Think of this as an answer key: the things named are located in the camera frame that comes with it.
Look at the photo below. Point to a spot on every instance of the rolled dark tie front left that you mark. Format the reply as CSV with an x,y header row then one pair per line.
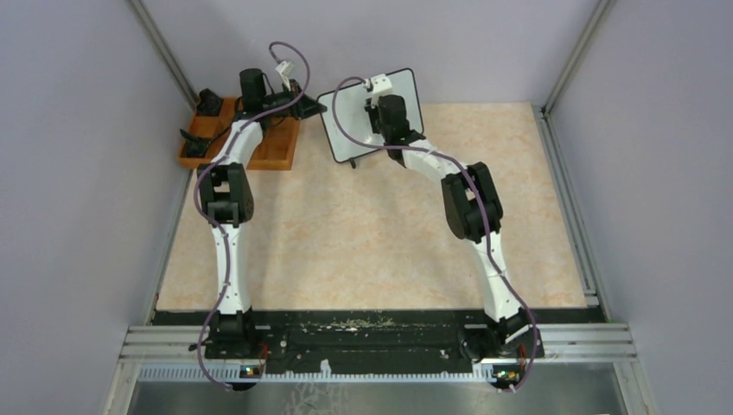
x,y
194,146

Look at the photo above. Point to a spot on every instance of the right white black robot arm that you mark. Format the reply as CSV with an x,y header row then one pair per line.
x,y
473,212

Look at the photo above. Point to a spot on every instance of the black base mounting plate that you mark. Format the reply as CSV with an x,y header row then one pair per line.
x,y
470,327

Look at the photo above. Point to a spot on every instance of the white slotted cable duct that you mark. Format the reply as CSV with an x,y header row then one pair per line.
x,y
236,373

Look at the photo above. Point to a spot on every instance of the white whiteboard with black frame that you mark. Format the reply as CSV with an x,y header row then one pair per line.
x,y
348,113

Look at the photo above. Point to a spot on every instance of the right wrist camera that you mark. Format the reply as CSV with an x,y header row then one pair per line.
x,y
376,87

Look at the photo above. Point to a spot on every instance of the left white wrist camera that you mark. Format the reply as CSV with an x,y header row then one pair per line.
x,y
284,68

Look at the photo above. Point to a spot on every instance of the aluminium frame rail front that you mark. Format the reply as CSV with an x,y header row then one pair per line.
x,y
563,343

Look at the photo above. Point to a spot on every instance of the orange wooden compartment tray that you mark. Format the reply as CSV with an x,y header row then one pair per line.
x,y
275,152

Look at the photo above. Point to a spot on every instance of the rolled dark tie back left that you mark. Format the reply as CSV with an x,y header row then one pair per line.
x,y
209,103

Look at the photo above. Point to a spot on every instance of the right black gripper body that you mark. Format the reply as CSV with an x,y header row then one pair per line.
x,y
375,121

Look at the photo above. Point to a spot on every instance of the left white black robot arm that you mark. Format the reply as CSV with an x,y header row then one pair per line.
x,y
223,196

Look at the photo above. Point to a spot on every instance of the rolled dark tie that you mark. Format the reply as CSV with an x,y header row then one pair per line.
x,y
209,103
194,146

